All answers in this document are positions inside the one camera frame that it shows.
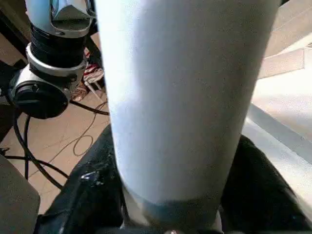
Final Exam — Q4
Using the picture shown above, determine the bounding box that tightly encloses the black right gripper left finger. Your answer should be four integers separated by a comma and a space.
36, 125, 127, 234

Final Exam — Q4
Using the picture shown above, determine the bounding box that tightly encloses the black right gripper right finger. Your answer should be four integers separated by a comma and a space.
218, 135, 312, 234

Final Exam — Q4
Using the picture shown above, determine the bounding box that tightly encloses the white plastic table top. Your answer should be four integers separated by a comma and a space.
240, 0, 312, 215

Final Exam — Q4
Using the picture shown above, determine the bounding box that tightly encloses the white plastic table leg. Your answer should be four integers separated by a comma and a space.
94, 0, 281, 232

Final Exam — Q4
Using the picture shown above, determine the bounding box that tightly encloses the red white patterned cloth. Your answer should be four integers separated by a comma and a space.
73, 47, 105, 102

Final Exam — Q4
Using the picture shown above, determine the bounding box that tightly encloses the thin looped floor cable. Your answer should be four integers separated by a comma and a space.
69, 99, 110, 156

